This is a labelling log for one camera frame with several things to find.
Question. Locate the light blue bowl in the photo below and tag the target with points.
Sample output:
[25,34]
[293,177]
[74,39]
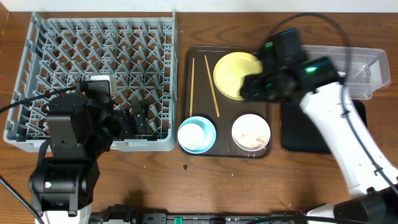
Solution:
[209,130]

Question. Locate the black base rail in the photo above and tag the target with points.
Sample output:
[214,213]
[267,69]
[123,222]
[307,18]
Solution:
[119,213]

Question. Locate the wooden chopstick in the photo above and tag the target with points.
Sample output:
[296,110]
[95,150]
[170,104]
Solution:
[192,87]
[212,87]

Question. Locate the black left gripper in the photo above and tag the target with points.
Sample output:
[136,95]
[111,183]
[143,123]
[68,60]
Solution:
[127,130]

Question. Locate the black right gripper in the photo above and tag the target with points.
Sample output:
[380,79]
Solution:
[250,84]

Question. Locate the clear plastic waste bin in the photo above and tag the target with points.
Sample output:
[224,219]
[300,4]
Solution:
[368,70]

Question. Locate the grey dishwasher rack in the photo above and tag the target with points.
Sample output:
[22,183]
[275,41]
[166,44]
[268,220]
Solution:
[140,53]

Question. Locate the white bowl with food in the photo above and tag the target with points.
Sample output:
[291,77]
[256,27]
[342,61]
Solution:
[251,132]

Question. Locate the white cup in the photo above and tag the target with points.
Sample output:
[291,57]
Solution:
[191,136]

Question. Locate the dark brown serving tray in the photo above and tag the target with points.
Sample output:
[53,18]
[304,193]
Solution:
[230,109]

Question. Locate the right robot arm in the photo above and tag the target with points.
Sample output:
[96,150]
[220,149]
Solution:
[321,93]

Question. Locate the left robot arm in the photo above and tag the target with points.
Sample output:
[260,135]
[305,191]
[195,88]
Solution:
[81,130]

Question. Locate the yellow plate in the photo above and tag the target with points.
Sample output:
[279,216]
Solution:
[230,70]

